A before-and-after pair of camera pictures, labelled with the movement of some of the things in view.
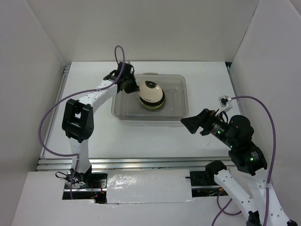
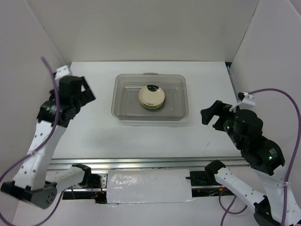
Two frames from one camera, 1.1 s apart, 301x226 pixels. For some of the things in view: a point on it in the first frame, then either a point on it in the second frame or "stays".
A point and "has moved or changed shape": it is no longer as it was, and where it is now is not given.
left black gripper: [134, 87] -> [88, 95]
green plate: [152, 107] stays
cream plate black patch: [150, 92] has moved or changed shape
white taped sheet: [148, 186] stays
